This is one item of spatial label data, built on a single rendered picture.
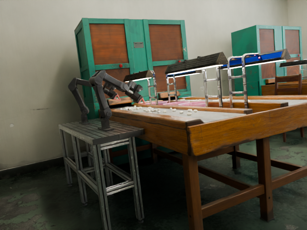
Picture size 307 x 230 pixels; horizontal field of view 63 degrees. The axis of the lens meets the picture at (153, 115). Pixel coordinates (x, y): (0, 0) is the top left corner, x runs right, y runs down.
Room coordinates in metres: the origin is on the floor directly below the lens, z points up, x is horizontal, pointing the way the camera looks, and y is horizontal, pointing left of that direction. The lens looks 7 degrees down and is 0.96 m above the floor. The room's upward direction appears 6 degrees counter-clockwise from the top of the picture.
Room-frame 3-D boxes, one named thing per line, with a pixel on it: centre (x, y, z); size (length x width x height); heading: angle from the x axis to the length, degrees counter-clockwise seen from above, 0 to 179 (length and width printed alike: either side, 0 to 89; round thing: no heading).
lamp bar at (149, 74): (2.60, 0.13, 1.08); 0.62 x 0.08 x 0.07; 26
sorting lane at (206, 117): (2.18, -0.01, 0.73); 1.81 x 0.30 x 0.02; 26
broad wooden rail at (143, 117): (2.09, 0.18, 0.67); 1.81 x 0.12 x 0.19; 26
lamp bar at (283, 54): (1.97, -0.80, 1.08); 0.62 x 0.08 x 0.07; 26
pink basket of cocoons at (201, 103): (2.23, -0.36, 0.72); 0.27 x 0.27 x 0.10
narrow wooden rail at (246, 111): (2.26, -0.17, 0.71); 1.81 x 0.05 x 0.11; 26
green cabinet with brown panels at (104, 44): (3.40, 0.18, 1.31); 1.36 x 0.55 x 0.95; 116
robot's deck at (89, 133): (2.29, 0.31, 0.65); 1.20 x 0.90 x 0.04; 30
